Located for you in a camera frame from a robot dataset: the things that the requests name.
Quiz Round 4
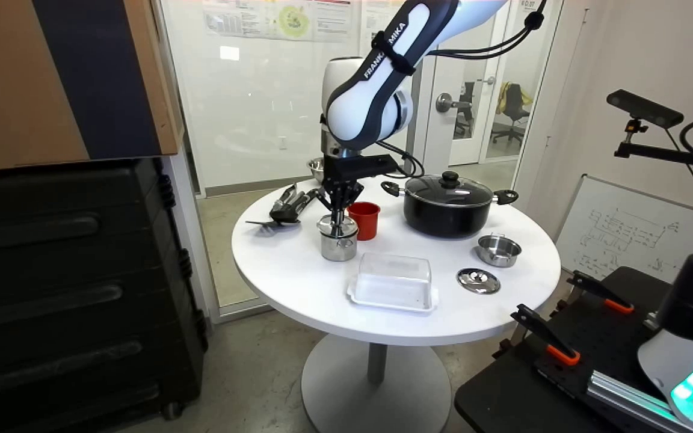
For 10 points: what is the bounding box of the black stereo camera bar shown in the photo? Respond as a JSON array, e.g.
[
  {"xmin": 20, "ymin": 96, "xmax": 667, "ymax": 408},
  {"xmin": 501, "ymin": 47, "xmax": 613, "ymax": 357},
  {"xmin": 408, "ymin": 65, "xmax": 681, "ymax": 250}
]
[{"xmin": 606, "ymin": 87, "xmax": 687, "ymax": 130}]

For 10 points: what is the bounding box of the whiteboard with drawings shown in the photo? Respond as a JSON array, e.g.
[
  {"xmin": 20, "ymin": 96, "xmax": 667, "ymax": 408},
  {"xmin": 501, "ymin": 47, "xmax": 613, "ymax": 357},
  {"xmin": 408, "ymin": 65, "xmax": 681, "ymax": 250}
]
[{"xmin": 557, "ymin": 173, "xmax": 693, "ymax": 283}]

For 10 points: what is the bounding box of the white device with green light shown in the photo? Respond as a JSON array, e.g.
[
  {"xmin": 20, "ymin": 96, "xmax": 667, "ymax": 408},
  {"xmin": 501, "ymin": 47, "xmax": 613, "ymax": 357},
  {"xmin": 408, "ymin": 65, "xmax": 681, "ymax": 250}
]
[{"xmin": 635, "ymin": 327, "xmax": 693, "ymax": 433}]

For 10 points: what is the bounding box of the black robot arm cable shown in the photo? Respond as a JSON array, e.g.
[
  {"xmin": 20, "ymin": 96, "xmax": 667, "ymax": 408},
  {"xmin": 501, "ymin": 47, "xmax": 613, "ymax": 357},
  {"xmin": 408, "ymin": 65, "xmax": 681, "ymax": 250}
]
[{"xmin": 429, "ymin": 0, "xmax": 552, "ymax": 61}]

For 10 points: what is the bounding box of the black office chair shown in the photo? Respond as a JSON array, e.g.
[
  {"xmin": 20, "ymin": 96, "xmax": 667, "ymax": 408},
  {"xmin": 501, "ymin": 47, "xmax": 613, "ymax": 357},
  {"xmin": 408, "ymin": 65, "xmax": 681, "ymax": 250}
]
[{"xmin": 492, "ymin": 81, "xmax": 534, "ymax": 148}]

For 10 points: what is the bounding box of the black clamp with orange handle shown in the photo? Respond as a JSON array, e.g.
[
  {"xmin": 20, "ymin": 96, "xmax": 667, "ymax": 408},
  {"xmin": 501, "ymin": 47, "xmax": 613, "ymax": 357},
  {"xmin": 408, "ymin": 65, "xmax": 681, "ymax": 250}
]
[
  {"xmin": 565, "ymin": 268, "xmax": 639, "ymax": 318},
  {"xmin": 510, "ymin": 301, "xmax": 584, "ymax": 371}
]

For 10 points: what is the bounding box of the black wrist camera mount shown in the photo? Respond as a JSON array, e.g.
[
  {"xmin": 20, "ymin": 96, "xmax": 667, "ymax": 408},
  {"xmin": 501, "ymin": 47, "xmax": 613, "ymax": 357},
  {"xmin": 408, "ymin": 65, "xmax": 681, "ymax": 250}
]
[{"xmin": 347, "ymin": 154, "xmax": 405, "ymax": 179}]

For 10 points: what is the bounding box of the silver door handle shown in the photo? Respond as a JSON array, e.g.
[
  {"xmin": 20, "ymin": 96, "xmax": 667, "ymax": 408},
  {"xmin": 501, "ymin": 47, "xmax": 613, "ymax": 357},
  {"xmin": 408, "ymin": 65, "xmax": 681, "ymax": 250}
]
[{"xmin": 434, "ymin": 88, "xmax": 460, "ymax": 116}]

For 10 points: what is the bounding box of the red cup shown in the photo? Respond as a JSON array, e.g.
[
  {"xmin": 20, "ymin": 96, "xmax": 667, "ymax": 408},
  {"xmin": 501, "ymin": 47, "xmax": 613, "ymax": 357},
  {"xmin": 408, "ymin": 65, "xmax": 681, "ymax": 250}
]
[{"xmin": 347, "ymin": 200, "xmax": 382, "ymax": 243}]

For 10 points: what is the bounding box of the clear plastic food container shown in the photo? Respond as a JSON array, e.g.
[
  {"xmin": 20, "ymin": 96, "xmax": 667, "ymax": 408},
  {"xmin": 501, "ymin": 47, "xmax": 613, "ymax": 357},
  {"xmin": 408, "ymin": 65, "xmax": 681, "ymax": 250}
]
[{"xmin": 345, "ymin": 253, "xmax": 440, "ymax": 315}]

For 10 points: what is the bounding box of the silver steel pot lid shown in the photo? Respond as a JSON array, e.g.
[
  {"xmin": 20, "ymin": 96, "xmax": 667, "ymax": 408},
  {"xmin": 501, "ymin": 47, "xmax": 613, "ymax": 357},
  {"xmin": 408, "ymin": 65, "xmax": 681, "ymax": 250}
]
[{"xmin": 454, "ymin": 266, "xmax": 504, "ymax": 296}]

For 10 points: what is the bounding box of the tall silver steel pot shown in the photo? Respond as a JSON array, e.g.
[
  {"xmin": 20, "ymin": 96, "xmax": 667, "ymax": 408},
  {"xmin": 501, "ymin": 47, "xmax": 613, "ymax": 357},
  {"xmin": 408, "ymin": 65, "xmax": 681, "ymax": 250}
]
[{"xmin": 317, "ymin": 226, "xmax": 362, "ymax": 265}]

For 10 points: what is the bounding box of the black side platform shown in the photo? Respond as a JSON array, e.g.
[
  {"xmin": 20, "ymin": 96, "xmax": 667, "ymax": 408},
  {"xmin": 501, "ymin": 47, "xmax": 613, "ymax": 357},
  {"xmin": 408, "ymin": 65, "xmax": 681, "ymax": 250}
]
[{"xmin": 452, "ymin": 265, "xmax": 693, "ymax": 433}]

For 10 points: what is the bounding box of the black storage cabinet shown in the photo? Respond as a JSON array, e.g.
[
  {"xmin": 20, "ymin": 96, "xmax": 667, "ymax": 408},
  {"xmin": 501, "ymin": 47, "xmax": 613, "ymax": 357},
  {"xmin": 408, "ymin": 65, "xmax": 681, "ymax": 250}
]
[{"xmin": 0, "ymin": 156, "xmax": 210, "ymax": 433}]

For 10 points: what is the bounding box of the shallow silver steel pot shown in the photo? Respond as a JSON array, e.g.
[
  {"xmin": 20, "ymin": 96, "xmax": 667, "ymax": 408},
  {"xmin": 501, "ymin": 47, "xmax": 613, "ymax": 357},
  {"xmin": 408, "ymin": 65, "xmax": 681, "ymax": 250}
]
[{"xmin": 474, "ymin": 233, "xmax": 525, "ymax": 268}]

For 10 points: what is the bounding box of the glass lid with black knob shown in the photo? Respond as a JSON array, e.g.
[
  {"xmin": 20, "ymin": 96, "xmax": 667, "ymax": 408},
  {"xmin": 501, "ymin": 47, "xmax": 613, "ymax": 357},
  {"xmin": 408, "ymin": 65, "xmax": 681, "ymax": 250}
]
[{"xmin": 405, "ymin": 167, "xmax": 495, "ymax": 207}]

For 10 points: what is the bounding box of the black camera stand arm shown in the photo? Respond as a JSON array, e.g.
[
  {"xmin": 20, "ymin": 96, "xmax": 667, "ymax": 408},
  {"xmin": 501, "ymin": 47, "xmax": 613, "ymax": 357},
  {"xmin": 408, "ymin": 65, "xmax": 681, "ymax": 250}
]
[{"xmin": 613, "ymin": 118, "xmax": 693, "ymax": 179}]

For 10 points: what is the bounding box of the white table pedestal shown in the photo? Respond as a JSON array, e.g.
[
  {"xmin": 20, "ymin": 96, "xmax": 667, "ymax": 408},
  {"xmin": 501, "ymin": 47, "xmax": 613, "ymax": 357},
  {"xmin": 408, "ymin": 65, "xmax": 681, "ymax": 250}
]
[{"xmin": 298, "ymin": 334, "xmax": 452, "ymax": 433}]

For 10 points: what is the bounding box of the black cooking pot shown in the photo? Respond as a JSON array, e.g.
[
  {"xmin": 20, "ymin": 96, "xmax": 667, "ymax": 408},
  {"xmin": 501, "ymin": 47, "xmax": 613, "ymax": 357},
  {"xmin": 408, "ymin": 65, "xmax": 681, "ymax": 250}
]
[{"xmin": 379, "ymin": 174, "xmax": 519, "ymax": 241}]

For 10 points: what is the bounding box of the black kitchen spatula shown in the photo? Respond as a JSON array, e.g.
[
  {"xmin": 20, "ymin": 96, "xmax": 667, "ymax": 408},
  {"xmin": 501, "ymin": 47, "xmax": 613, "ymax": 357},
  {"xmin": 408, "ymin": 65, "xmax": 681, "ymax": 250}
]
[{"xmin": 268, "ymin": 179, "xmax": 321, "ymax": 223}]

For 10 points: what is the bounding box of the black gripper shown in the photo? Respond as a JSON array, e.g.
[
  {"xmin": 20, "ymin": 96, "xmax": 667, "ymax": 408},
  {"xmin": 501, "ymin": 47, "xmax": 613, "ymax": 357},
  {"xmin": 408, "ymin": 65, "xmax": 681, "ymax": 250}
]
[{"xmin": 317, "ymin": 154, "xmax": 368, "ymax": 236}]

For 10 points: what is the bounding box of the wall poster with green circle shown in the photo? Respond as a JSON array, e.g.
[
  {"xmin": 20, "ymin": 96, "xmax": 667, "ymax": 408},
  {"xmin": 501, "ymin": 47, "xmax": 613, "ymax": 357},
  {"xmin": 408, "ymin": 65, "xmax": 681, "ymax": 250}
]
[{"xmin": 199, "ymin": 0, "xmax": 367, "ymax": 42}]

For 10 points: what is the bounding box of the aluminium rail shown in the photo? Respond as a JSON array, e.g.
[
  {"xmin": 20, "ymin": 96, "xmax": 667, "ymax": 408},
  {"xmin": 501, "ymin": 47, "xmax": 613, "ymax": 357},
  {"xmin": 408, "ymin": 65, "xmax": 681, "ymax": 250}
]
[{"xmin": 584, "ymin": 367, "xmax": 690, "ymax": 433}]

